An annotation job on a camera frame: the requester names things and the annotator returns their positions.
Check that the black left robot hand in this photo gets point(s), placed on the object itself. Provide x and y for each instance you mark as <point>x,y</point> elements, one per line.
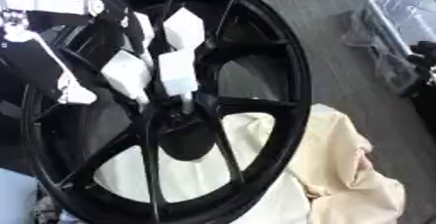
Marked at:
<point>28,64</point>

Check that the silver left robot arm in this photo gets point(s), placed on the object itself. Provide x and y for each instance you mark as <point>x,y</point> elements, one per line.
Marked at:
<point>48,3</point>

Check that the black spoked wheel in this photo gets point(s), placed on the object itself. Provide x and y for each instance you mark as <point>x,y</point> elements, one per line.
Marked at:
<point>292,82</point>

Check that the cream crumpled cloth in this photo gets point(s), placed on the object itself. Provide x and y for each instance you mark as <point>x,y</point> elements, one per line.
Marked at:
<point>340,169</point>

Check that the dark grey bag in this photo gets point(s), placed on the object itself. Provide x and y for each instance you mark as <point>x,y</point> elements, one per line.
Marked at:
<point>386,62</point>

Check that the white-rimmed dark box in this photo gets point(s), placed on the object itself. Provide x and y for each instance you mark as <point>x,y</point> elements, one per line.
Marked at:
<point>406,15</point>

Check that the black object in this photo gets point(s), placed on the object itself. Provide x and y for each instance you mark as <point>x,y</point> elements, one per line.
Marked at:
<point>426,82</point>

